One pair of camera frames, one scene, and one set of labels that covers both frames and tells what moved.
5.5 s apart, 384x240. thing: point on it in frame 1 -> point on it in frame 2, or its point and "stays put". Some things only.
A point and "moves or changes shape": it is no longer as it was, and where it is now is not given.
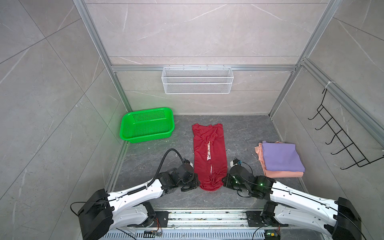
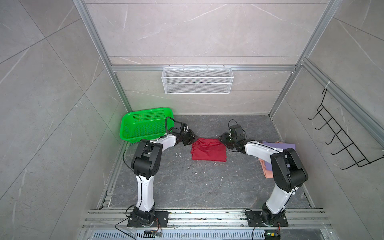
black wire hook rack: [353, 151] stays put
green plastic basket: [144, 125] stays put
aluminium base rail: [213, 224] stays put
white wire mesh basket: [197, 80] stays put
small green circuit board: [272, 234] stays put
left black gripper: [196, 182] -> [193, 138]
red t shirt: [210, 155] moves or changes shape
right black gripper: [227, 184] -> [223, 138]
